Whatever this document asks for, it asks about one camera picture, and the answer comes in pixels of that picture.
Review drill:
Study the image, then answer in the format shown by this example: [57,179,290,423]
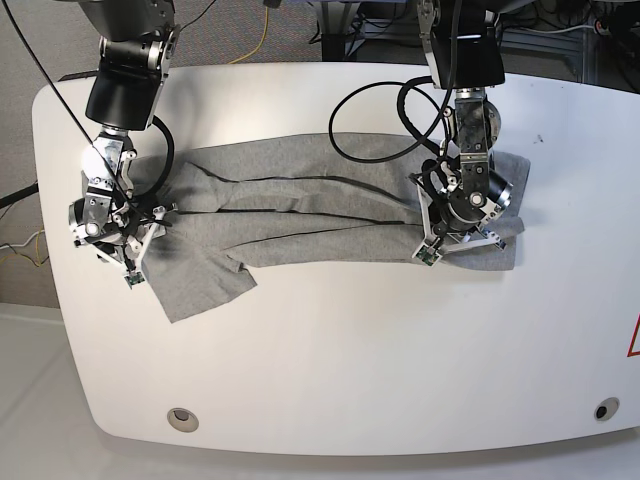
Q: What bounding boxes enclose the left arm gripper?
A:
[410,172,508,257]

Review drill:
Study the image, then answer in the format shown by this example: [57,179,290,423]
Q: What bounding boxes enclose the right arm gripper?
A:
[72,202,176,278]

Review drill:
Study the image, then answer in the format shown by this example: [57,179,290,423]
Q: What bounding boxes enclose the grey T-shirt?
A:
[124,131,532,325]

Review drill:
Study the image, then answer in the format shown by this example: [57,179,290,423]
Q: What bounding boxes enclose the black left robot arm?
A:
[410,1,513,266]

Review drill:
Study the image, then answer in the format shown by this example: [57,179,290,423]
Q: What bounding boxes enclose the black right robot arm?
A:
[69,1,181,286]

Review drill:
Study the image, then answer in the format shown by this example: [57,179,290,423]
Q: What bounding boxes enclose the black rod at left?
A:
[0,182,39,209]

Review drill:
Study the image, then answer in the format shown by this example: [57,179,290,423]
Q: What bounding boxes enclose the black bar behind table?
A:
[58,70,99,82]

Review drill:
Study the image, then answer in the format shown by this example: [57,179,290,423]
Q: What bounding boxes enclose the red triangle warning sticker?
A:
[627,317,640,358]

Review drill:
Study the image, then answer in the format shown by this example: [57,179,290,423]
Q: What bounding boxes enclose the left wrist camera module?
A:
[413,244,442,267]

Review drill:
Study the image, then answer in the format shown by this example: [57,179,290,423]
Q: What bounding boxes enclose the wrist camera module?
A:
[413,244,442,267]
[124,271,145,289]

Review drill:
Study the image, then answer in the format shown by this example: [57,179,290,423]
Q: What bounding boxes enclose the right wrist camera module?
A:
[124,271,145,289]

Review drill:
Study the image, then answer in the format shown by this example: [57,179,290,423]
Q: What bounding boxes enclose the white and yellow floor cables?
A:
[0,228,49,269]

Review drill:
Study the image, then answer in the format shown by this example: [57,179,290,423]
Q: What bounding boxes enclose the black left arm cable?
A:
[130,115,177,197]

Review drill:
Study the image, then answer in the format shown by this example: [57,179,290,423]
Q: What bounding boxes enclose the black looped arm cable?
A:
[327,77,451,164]

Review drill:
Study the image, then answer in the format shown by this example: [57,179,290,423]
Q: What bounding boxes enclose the aluminium frame rail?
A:
[347,25,600,85]

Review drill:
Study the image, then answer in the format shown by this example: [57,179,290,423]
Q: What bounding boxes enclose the black table leg post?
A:
[313,1,347,62]

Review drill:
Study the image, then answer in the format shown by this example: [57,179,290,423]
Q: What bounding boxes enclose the left table cable grommet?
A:
[167,408,199,433]

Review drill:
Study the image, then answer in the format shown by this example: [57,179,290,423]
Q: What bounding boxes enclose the table cable grommet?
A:
[167,408,199,433]
[594,397,620,422]

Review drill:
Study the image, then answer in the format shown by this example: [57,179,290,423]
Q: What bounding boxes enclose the right table cable grommet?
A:
[594,397,620,422]

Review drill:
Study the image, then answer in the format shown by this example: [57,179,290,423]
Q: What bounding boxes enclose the yellow cable on floor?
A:
[228,8,270,66]

